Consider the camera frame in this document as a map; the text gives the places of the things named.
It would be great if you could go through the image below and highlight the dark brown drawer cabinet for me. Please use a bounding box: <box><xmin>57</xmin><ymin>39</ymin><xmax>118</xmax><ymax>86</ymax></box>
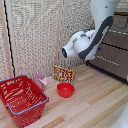
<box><xmin>87</xmin><ymin>9</ymin><xmax>128</xmax><ymax>83</ymax></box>

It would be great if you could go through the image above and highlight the red plastic bowl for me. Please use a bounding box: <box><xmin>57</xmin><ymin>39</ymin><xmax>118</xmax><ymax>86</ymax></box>
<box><xmin>56</xmin><ymin>82</ymin><xmax>76</xmax><ymax>99</ymax></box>

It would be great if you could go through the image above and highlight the short silver drawer handle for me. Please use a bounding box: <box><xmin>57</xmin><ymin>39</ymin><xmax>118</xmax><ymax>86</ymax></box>
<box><xmin>109</xmin><ymin>29</ymin><xmax>128</xmax><ymax>36</ymax></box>

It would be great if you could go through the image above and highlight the pink plastic cup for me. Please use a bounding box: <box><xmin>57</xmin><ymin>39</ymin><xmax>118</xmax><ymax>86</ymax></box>
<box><xmin>33</xmin><ymin>73</ymin><xmax>48</xmax><ymax>92</ymax></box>

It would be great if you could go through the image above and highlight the brown drawer with long handle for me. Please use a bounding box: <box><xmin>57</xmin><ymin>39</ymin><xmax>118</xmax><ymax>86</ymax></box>
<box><xmin>88</xmin><ymin>43</ymin><xmax>128</xmax><ymax>81</ymax></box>

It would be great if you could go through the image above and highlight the long silver drawer handle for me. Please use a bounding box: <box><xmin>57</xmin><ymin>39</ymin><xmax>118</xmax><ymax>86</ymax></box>
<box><xmin>95</xmin><ymin>55</ymin><xmax>121</xmax><ymax>67</ymax></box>

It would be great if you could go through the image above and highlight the black vertical pole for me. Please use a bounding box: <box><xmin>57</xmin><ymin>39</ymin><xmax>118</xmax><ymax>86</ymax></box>
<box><xmin>3</xmin><ymin>0</ymin><xmax>15</xmax><ymax>79</ymax></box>

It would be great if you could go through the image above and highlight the brown drawer with short handle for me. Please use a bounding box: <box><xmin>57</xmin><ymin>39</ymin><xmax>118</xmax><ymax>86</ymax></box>
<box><xmin>99</xmin><ymin>29</ymin><xmax>128</xmax><ymax>52</ymax></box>

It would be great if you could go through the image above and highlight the wide woven screen panel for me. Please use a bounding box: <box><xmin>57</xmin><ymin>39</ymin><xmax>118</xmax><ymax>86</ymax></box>
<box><xmin>6</xmin><ymin>0</ymin><xmax>63</xmax><ymax>80</ymax></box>

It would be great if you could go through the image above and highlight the red plastic shopping basket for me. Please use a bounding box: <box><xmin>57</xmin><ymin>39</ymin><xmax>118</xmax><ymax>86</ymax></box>
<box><xmin>0</xmin><ymin>74</ymin><xmax>50</xmax><ymax>128</ymax></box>

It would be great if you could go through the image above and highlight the narrow woven screen panel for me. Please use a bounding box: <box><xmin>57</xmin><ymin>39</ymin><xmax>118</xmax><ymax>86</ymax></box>
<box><xmin>61</xmin><ymin>0</ymin><xmax>101</xmax><ymax>70</ymax></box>

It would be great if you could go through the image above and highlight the colourful printed snack box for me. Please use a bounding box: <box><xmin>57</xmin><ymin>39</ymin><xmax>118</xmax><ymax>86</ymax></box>
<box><xmin>52</xmin><ymin>64</ymin><xmax>77</xmax><ymax>85</ymax></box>

